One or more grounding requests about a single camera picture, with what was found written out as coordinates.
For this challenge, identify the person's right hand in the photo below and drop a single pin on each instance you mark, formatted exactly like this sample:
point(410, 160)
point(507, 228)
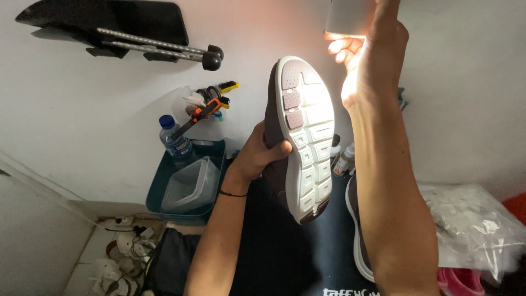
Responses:
point(376, 65)

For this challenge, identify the person's left hand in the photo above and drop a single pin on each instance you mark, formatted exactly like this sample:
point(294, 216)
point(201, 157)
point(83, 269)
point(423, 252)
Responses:
point(250, 158)

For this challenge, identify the brown shoe with white sole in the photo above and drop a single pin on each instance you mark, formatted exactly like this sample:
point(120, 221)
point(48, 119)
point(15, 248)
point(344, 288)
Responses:
point(356, 230)
point(306, 131)

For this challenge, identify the black wristband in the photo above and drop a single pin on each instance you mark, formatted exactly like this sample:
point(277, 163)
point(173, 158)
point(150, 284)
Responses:
point(232, 194)

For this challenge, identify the dark clip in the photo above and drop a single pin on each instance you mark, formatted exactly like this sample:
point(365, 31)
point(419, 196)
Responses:
point(402, 98)

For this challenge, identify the clear plastic tool jug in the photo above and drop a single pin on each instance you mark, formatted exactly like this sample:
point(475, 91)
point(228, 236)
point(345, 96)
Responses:
point(205, 127)

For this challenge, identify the clear plastic food container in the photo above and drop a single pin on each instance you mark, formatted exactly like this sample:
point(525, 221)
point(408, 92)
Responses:
point(191, 187)

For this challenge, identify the yellow and black brush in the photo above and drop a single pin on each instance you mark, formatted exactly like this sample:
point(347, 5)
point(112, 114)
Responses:
point(228, 86)

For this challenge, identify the clear water bottle blue cap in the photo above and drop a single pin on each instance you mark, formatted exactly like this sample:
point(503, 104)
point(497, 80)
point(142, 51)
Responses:
point(176, 142)

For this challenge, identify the black scissors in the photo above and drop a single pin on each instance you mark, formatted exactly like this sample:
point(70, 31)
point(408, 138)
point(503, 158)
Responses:
point(207, 93)

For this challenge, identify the dark bottle with black cap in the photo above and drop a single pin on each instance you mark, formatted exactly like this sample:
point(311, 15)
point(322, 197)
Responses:
point(335, 146)

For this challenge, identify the teal plastic tray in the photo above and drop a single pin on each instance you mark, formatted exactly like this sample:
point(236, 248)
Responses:
point(162, 181)

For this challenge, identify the white bottle with label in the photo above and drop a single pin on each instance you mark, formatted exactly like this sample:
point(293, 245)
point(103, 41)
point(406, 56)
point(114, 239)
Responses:
point(344, 160)

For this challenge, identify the black work mat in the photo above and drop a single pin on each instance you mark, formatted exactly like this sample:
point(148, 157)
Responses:
point(279, 255)

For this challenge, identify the black bag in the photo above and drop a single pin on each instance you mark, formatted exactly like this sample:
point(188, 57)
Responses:
point(168, 263)

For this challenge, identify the black clamp holder metal rods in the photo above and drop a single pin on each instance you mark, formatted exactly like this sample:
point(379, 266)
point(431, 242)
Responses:
point(164, 47)

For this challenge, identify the white power strip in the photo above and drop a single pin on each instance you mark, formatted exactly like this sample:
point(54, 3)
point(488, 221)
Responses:
point(117, 223)

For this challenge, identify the clear bag of white pieces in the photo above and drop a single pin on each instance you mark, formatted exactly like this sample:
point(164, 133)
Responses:
point(472, 226)

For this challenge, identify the red object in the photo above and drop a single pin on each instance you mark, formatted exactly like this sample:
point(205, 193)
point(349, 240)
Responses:
point(515, 207)

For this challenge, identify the pink plastic object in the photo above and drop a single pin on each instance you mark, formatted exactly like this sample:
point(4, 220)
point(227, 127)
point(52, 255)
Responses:
point(460, 283)

